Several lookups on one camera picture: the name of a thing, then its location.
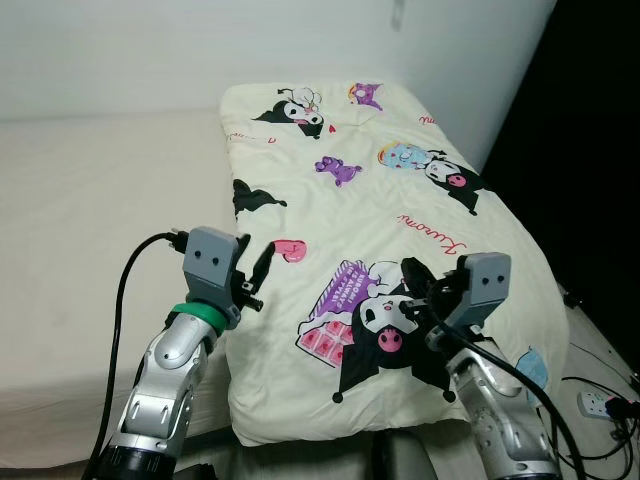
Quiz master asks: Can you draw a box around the cream cartoon print blanket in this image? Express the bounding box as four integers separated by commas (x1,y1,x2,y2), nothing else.
217,80,563,448

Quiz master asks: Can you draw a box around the mattress with beige sheet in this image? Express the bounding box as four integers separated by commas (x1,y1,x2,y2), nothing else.
0,105,241,443

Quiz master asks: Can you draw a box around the white power strip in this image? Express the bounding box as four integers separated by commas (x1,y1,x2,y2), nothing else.
577,388,614,421

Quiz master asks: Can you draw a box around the black dresser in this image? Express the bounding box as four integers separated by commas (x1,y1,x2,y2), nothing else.
478,0,640,379

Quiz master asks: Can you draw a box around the light grey left wrist camera mount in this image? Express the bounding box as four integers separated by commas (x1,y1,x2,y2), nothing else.
183,226,252,313

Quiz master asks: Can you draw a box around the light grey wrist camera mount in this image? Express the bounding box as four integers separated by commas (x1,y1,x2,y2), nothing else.
183,226,252,313
445,252,514,333

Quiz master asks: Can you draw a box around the light grey right wrist camera mount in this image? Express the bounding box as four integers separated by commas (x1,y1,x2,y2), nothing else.
445,252,514,333

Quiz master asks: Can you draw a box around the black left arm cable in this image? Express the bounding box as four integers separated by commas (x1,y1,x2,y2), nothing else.
85,230,193,480

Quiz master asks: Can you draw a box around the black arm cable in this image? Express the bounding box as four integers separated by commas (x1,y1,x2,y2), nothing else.
425,322,589,480
85,230,193,480

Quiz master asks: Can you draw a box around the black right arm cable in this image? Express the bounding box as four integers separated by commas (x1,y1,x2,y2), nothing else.
425,322,589,480

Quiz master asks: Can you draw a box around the black floor cable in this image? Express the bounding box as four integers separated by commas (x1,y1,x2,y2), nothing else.
555,372,640,463

